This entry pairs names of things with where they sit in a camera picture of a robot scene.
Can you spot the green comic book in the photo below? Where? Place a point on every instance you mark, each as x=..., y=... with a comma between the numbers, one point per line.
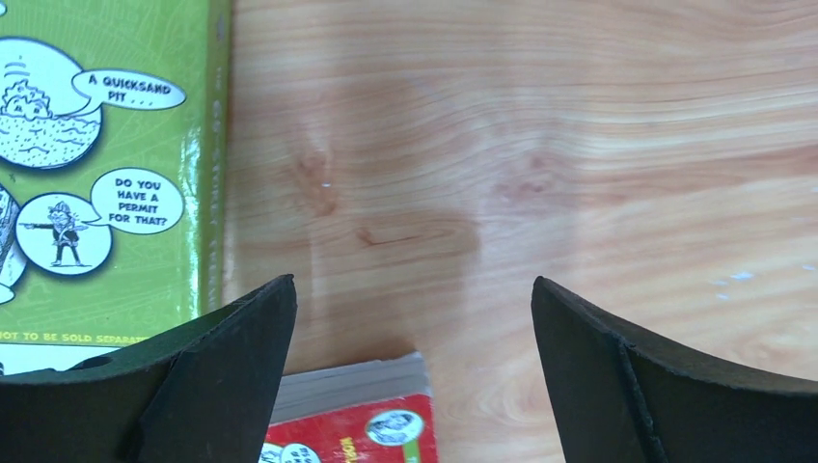
x=113, y=153

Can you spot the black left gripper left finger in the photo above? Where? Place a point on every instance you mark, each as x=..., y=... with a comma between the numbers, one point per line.
x=201, y=392

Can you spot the red comic book white bubbles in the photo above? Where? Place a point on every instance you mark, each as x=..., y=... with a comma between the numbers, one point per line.
x=379, y=411

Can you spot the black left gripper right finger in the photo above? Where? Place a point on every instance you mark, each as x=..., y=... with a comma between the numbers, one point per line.
x=622, y=393

